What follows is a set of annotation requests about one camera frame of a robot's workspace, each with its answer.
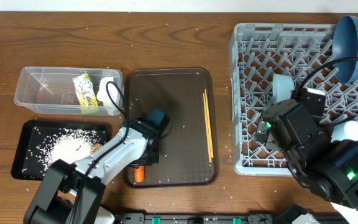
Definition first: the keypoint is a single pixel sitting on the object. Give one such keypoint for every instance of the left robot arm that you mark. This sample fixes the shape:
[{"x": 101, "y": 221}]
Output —
[{"x": 72, "y": 193}]

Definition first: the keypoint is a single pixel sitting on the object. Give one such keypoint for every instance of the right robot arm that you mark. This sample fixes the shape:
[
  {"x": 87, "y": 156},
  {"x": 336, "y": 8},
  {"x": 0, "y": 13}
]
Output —
[{"x": 327, "y": 168}]

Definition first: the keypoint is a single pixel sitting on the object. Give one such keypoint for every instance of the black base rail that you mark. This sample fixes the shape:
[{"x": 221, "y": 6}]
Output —
[{"x": 140, "y": 218}]

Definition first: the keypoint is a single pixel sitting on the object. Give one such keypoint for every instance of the brown food scrap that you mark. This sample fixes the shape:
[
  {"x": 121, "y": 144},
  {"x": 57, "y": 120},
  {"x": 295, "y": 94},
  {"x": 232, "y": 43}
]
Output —
[{"x": 95, "y": 147}]

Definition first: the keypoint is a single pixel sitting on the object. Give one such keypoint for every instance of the light blue rice bowl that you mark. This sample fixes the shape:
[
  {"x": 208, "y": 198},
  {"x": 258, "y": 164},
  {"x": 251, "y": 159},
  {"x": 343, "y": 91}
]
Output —
[{"x": 282, "y": 87}]

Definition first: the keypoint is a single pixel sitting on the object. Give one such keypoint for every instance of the grey dishwasher rack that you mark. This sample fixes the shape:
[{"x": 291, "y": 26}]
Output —
[{"x": 256, "y": 53}]

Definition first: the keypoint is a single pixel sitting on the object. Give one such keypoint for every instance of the clear plastic bin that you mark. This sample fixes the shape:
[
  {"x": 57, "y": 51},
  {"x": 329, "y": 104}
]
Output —
[{"x": 50, "y": 90}]

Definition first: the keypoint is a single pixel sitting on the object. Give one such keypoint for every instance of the wooden chopstick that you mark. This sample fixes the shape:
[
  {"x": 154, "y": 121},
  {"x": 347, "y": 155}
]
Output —
[
  {"x": 205, "y": 127},
  {"x": 208, "y": 126}
]

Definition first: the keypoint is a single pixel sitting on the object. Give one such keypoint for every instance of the white napkin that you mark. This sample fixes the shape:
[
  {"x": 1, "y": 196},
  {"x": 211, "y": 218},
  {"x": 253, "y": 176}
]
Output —
[{"x": 104, "y": 96}]

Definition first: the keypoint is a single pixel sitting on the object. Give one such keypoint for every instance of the green yellow snack wrapper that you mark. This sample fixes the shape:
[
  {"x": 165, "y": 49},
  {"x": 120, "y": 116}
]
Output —
[{"x": 85, "y": 94}]

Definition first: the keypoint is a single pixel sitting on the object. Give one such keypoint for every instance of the pile of white rice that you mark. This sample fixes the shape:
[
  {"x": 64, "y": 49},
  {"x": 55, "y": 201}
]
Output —
[{"x": 48, "y": 145}]

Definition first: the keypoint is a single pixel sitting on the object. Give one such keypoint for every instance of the orange carrot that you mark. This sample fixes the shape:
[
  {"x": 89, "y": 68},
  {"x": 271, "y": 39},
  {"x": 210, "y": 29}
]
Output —
[{"x": 139, "y": 173}]

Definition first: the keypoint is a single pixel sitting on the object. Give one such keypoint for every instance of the brown serving tray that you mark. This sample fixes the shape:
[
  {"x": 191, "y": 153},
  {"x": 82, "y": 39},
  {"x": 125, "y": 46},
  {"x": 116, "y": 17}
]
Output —
[{"x": 183, "y": 153}]

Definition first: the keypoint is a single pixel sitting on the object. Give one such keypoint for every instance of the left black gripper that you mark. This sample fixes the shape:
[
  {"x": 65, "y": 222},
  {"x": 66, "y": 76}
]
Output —
[{"x": 156, "y": 161}]

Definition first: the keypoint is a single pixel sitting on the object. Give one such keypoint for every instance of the black plastic tray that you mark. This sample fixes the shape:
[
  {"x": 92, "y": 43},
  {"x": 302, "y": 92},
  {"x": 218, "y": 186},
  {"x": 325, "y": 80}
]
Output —
[{"x": 24, "y": 139}]

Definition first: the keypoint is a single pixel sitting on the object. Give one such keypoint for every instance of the light blue cup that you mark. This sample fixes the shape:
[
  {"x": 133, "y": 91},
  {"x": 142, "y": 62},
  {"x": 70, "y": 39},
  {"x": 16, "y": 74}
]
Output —
[{"x": 346, "y": 130}]

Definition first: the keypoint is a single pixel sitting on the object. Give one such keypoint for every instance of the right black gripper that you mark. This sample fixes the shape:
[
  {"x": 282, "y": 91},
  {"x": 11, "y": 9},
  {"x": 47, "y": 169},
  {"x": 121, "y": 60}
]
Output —
[{"x": 261, "y": 133}]

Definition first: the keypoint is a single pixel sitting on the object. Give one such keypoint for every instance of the blue plate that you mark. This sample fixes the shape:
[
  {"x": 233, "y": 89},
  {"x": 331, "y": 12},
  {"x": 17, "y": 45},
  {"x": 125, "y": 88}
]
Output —
[{"x": 345, "y": 44}]

